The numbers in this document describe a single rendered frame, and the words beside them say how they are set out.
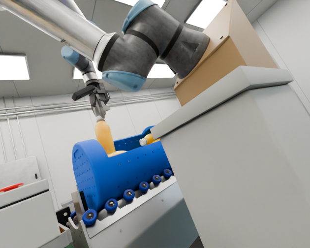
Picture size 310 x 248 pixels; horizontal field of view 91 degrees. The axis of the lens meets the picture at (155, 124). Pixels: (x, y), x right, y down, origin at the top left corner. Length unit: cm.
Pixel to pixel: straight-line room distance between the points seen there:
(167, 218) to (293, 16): 528
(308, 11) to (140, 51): 514
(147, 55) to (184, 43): 12
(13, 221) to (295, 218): 45
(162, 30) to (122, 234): 64
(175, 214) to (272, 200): 47
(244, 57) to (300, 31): 496
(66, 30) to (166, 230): 74
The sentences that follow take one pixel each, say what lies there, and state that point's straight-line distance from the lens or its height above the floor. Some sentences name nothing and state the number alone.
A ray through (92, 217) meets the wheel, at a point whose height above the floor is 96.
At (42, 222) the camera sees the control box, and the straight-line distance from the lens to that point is 35.
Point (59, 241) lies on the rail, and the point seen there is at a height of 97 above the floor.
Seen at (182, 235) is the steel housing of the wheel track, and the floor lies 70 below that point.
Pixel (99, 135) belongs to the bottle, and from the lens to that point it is 74.
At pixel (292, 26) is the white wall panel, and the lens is 544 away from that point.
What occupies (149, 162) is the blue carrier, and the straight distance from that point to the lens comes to 68.
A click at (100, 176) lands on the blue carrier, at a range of 58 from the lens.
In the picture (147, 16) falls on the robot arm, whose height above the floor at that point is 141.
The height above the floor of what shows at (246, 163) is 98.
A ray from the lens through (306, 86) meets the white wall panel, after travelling 524.
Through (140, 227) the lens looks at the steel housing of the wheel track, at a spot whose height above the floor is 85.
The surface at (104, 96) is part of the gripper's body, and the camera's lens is 85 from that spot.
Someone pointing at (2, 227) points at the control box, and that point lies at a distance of 35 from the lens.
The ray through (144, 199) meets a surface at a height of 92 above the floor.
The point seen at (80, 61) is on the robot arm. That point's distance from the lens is 85.
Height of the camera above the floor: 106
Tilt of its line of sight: 11 degrees up
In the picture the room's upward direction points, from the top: 22 degrees counter-clockwise
